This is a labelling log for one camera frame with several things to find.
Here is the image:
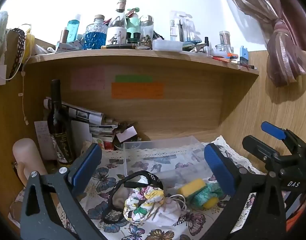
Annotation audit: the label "teal knitted scrunchie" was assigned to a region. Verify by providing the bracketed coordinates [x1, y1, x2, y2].
[190, 182, 223, 207]

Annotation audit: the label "clear blister pack of tools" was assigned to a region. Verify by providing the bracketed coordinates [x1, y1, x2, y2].
[170, 10, 196, 42]

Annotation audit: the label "rolled newspaper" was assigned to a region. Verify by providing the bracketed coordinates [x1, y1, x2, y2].
[44, 96, 105, 124]

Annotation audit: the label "white fluffy earmuffs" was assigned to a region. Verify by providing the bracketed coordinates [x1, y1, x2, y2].
[0, 11, 8, 63]

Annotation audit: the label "thin white hanging cord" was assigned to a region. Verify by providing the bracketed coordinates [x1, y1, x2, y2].
[18, 62, 29, 126]

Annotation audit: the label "white paper card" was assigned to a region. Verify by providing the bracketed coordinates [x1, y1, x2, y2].
[115, 126, 138, 142]

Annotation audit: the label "faceted glass bottle blue liquid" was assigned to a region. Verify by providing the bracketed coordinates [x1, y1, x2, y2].
[83, 14, 108, 50]

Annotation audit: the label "glass jar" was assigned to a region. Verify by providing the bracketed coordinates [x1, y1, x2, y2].
[215, 44, 230, 54]

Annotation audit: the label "mauve striped curtain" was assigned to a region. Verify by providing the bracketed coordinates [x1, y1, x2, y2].
[217, 0, 306, 88]

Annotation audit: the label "white cloth with string loop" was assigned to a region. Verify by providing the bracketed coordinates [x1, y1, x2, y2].
[153, 194, 187, 227]

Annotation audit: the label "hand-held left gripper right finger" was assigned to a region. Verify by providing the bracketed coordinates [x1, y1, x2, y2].
[200, 144, 286, 240]

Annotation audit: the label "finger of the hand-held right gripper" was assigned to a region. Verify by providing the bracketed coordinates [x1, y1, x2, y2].
[242, 135, 293, 173]
[261, 121, 306, 154]

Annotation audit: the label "pink cylinder candle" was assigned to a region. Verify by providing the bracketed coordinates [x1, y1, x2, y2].
[12, 138, 47, 188]

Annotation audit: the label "clear bottle with illustrated label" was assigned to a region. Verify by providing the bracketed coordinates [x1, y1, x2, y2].
[107, 0, 128, 46]

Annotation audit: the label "black glitter headband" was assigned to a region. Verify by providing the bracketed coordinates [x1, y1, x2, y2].
[102, 170, 164, 224]

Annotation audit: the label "white printed carton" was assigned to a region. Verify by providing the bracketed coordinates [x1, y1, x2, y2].
[55, 41, 81, 50]

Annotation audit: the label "blue pencil sharpener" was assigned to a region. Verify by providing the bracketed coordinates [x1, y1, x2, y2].
[240, 46, 249, 64]

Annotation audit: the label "stack of books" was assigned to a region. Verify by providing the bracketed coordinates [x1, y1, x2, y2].
[89, 120, 118, 150]

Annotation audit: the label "small yellow sponge piece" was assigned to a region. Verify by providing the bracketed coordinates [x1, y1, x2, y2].
[202, 197, 220, 209]

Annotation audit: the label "beige soft pad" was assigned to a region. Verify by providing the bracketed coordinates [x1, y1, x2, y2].
[112, 186, 131, 209]

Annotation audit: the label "small brown bottle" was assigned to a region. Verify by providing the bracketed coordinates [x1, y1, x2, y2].
[59, 29, 70, 44]

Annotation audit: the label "pink sticky note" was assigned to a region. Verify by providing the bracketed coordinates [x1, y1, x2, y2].
[71, 67, 105, 91]

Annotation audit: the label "white paper tag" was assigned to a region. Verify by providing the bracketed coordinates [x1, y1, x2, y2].
[0, 65, 7, 86]

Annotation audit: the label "green sticky note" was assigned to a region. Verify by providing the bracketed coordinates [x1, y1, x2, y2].
[115, 75, 153, 82]

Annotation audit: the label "black lace headband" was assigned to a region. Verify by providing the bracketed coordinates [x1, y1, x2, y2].
[8, 27, 27, 80]

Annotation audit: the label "clear plastic storage box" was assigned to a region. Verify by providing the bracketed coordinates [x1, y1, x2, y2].
[122, 135, 213, 180]

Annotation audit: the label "turquoise liquid bottle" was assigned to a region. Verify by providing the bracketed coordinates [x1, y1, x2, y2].
[67, 14, 81, 43]

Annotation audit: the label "orange cloth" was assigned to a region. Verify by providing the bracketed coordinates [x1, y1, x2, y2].
[285, 205, 306, 233]

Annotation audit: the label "yellow headband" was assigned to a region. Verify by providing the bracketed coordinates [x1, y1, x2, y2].
[24, 29, 36, 58]

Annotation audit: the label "butterfly print tablecloth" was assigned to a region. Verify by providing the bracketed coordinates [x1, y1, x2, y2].
[8, 135, 268, 240]

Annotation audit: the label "clear lidded plastic container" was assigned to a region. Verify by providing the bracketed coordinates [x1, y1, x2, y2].
[152, 39, 183, 52]

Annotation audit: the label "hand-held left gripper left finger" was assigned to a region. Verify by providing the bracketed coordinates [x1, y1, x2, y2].
[19, 143, 108, 240]

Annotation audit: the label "mint green bottle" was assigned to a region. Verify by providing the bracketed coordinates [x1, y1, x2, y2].
[127, 7, 140, 39]

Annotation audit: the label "white paper note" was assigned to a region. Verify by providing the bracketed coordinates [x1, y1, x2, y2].
[34, 120, 57, 160]

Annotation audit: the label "dark wine bottle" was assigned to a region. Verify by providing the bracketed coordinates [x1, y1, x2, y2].
[47, 79, 75, 165]

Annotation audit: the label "clear cylindrical bottle silver cap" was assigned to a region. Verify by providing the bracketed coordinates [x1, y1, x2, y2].
[139, 15, 154, 43]

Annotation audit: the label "sparkly bead bracelet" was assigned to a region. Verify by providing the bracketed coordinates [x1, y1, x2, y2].
[172, 215, 191, 227]

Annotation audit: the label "black and gold pen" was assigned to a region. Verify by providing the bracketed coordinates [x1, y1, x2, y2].
[101, 44, 138, 50]

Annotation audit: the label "wooden shelf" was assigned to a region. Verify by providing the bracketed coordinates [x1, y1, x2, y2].
[24, 49, 260, 75]

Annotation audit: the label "orange sticky note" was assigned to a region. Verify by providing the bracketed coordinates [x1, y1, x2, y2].
[111, 82, 165, 99]

